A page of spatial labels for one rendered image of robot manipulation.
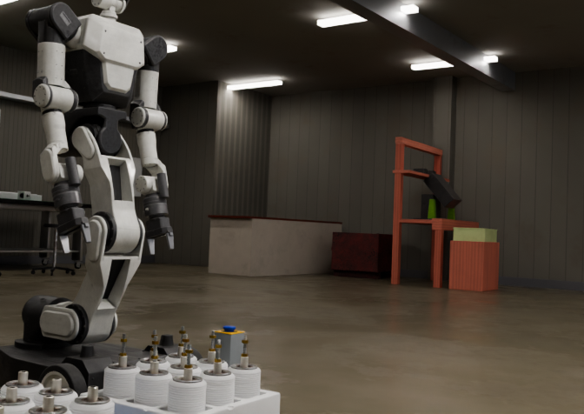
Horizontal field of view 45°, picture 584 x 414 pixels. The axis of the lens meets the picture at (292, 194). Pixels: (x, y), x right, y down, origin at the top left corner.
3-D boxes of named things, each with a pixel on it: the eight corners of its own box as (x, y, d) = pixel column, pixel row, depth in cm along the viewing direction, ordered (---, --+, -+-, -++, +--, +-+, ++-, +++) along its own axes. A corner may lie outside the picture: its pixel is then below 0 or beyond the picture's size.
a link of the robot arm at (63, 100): (38, 146, 237) (29, 92, 241) (64, 150, 245) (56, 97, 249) (58, 135, 231) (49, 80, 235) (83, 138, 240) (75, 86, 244)
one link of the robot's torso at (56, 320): (37, 338, 257) (39, 302, 257) (82, 333, 273) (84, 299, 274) (73, 346, 245) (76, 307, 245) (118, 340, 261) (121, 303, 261)
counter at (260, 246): (340, 272, 1173) (342, 222, 1177) (247, 276, 977) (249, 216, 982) (301, 269, 1219) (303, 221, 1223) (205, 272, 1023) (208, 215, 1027)
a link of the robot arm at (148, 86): (122, 127, 276) (126, 70, 276) (147, 130, 287) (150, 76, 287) (143, 126, 270) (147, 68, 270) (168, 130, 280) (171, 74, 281)
